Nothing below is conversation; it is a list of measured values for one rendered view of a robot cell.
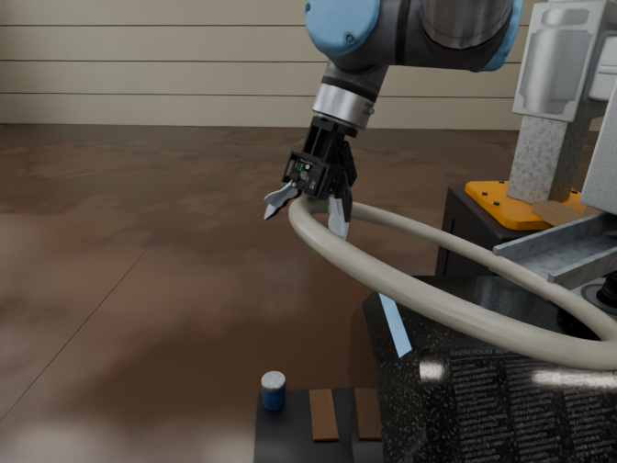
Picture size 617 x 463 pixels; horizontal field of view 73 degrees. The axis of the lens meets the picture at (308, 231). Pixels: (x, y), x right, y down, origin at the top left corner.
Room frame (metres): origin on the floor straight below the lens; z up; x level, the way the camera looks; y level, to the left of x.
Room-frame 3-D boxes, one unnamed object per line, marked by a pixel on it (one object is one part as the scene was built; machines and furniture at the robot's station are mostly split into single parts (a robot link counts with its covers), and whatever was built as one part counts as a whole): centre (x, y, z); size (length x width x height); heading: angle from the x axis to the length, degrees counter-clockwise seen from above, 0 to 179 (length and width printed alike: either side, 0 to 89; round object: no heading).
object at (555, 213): (1.52, -1.00, 0.81); 0.20 x 0.10 x 0.05; 11
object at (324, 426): (1.25, -0.06, 0.02); 0.25 x 0.10 x 0.01; 4
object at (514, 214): (1.78, -1.03, 0.76); 0.49 x 0.49 x 0.05; 3
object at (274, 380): (1.32, 0.15, 0.08); 0.10 x 0.10 x 0.13
